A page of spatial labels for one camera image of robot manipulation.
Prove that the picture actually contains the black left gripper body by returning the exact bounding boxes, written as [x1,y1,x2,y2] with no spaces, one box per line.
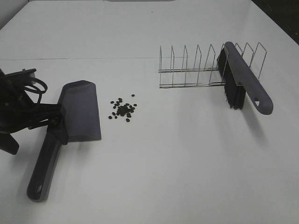
[0,77,50,134]

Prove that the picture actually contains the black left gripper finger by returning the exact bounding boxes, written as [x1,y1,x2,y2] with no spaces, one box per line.
[47,118,69,145]
[42,104,62,114]

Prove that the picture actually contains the grey plastic dustpan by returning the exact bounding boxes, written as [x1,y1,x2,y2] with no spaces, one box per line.
[27,80,101,202]

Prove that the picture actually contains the pile of coffee beans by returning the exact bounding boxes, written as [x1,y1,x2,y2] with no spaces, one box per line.
[107,98,138,123]

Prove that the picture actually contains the grey brush black bristles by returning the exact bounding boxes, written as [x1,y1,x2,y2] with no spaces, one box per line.
[217,42,273,115]

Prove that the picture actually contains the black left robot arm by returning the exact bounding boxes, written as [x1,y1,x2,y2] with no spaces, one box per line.
[0,77,69,155]

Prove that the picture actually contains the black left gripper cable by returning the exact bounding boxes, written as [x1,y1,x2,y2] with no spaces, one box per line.
[22,78,49,103]

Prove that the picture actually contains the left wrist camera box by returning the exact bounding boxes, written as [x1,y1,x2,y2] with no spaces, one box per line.
[5,68,36,84]

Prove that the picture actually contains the metal wire rack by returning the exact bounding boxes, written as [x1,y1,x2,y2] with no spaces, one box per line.
[157,42,268,89]

